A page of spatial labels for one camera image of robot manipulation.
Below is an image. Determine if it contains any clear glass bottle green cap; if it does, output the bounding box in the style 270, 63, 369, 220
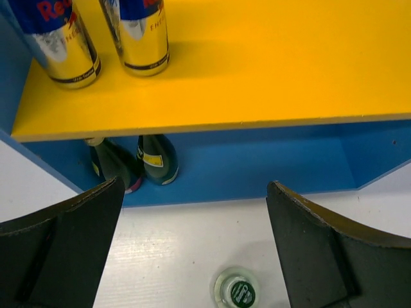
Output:
210, 265, 261, 308

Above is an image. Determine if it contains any blue and yellow shelf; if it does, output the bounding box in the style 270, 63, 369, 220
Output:
1, 1, 410, 206

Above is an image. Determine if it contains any red bull can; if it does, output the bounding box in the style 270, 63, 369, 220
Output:
100, 0, 170, 77
9, 1, 101, 89

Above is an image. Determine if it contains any green bottle red label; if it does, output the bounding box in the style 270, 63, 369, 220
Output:
83, 137, 144, 194

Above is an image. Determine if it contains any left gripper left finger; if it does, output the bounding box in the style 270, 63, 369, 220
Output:
1, 177, 125, 307

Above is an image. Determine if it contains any green bottle yellow label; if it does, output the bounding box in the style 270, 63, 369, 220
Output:
137, 134, 179, 185

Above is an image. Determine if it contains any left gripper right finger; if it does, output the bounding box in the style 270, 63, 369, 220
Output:
267, 182, 410, 307

